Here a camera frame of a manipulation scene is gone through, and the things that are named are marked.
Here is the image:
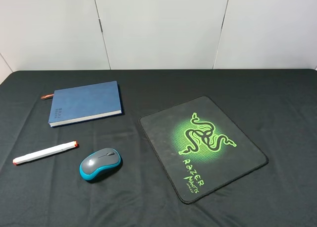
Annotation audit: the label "white marker pen orange caps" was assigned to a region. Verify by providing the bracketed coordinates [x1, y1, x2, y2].
[12, 141, 78, 165]

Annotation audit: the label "blue hardcover notebook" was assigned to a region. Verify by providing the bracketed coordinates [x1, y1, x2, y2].
[48, 81, 122, 127]

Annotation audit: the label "black green snake mouse pad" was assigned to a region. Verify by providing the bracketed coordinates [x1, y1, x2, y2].
[139, 96, 268, 204]

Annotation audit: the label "black tablecloth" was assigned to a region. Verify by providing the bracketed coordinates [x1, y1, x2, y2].
[0, 69, 317, 227]

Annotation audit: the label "brown notebook bookmark ribbon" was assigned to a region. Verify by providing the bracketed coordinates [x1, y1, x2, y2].
[41, 94, 54, 100]

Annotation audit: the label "grey and teal computer mouse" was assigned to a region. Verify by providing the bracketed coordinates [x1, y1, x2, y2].
[79, 148, 122, 183]

